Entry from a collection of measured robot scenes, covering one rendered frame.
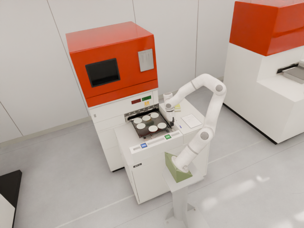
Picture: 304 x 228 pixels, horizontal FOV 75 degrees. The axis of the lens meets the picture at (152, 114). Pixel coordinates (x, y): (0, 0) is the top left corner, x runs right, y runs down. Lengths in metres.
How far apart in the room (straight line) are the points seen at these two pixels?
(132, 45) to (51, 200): 2.25
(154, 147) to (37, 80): 2.41
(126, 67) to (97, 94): 0.41
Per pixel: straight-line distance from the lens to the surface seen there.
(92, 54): 1.95
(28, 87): 3.78
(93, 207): 2.84
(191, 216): 2.60
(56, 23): 3.44
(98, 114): 2.30
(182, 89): 1.74
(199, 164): 2.55
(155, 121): 2.31
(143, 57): 2.08
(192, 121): 2.18
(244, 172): 3.06
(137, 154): 1.93
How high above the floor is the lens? 2.36
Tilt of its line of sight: 37 degrees down
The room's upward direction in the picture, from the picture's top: 7 degrees counter-clockwise
